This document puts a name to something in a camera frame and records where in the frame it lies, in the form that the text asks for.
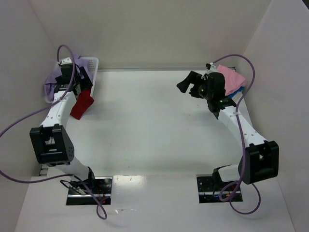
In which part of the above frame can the red t shirt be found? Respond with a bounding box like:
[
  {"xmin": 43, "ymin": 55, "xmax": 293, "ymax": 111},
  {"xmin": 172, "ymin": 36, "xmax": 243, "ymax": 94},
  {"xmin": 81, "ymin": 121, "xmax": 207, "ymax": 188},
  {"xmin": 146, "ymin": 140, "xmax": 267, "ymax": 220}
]
[{"xmin": 70, "ymin": 89, "xmax": 94, "ymax": 120}]

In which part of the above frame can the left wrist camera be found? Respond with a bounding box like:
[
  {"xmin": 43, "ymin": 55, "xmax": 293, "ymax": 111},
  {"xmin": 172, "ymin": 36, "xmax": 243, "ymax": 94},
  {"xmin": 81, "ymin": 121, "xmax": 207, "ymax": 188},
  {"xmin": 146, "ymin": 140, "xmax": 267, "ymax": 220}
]
[{"xmin": 57, "ymin": 57, "xmax": 72, "ymax": 66}]

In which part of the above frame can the pink folded t shirt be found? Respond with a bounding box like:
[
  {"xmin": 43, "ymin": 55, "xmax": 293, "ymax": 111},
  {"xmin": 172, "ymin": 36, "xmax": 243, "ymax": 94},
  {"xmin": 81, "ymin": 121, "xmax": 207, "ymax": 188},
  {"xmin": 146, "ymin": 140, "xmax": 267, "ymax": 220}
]
[{"xmin": 217, "ymin": 65, "xmax": 247, "ymax": 96}]

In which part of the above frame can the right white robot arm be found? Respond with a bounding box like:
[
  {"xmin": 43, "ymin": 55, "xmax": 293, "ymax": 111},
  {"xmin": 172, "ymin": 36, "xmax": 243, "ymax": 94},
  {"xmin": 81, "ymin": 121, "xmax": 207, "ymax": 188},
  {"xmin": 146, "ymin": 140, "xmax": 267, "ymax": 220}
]
[{"xmin": 176, "ymin": 71, "xmax": 279, "ymax": 185}]

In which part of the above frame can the blue folded t shirt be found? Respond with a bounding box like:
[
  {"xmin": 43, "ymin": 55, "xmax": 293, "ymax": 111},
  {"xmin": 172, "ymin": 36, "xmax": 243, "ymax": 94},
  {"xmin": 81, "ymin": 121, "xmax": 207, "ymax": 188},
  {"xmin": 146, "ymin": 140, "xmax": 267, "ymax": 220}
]
[{"xmin": 228, "ymin": 86, "xmax": 245, "ymax": 98}]

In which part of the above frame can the white plastic basket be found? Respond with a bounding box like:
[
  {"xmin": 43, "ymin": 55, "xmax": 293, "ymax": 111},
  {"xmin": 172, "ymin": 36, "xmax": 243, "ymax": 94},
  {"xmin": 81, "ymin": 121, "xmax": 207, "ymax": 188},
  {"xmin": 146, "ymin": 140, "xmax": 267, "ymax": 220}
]
[{"xmin": 43, "ymin": 55, "xmax": 99, "ymax": 104}]

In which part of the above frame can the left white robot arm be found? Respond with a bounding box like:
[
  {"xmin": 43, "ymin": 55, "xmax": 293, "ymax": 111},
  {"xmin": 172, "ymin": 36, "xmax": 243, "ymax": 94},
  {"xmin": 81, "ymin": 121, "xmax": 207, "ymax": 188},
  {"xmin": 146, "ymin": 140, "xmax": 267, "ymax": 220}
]
[{"xmin": 29, "ymin": 58, "xmax": 95, "ymax": 194}]

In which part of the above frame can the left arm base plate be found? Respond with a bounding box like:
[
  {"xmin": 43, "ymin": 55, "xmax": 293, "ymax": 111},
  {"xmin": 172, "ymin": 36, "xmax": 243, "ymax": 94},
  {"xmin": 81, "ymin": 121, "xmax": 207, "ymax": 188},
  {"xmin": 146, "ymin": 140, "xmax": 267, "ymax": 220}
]
[{"xmin": 60, "ymin": 177, "xmax": 112, "ymax": 206}]

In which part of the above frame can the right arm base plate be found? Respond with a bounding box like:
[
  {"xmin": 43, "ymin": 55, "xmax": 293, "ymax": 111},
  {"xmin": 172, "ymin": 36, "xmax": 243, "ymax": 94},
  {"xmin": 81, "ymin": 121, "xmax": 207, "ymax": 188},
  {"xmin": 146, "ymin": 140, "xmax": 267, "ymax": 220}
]
[{"xmin": 196, "ymin": 174, "xmax": 244, "ymax": 204}]

